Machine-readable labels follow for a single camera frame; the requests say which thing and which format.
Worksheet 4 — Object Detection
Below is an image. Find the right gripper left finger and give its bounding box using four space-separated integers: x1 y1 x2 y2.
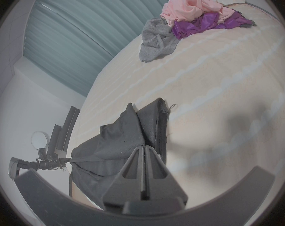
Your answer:
102 145 145 205

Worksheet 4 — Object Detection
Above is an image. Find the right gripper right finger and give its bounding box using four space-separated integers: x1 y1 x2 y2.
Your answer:
145 145 188 205

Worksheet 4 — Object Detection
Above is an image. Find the black T-shirt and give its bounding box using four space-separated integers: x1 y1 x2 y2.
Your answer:
69 97 177 210

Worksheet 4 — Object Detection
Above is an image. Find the bed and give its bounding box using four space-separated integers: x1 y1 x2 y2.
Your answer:
69 0 285 209

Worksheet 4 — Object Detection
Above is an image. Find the black chest of drawers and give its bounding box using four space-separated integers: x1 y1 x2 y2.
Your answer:
56 106 81 151

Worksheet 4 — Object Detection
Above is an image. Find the grey garment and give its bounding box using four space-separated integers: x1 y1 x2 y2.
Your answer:
139 17 178 62

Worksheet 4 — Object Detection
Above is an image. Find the purple garment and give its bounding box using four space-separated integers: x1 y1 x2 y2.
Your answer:
172 11 257 40

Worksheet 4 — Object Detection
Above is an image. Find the pink garment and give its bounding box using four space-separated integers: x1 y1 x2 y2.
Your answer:
160 0 235 23

